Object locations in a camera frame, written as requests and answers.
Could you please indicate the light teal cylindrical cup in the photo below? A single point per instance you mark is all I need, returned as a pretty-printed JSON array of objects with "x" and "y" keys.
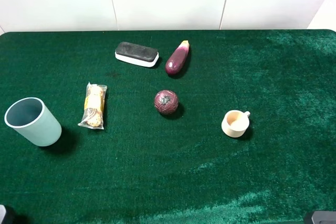
[{"x": 33, "y": 120}]

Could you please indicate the dark red round ball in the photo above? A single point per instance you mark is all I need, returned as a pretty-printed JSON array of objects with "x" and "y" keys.
[{"x": 166, "y": 102}]

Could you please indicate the green velvet tablecloth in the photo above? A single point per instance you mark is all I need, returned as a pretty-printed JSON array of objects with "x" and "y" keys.
[{"x": 147, "y": 167}]

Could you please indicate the purple toy eggplant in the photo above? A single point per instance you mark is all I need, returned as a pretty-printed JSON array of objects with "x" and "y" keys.
[{"x": 176, "y": 61}]

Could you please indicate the black and white eraser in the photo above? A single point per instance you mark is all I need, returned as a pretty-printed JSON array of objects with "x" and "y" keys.
[{"x": 136, "y": 54}]

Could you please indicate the small wooden cup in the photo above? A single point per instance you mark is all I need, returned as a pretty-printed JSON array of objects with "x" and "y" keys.
[{"x": 235, "y": 123}]

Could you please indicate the wrapped biscuit packet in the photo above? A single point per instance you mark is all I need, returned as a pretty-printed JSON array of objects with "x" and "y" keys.
[{"x": 94, "y": 107}]

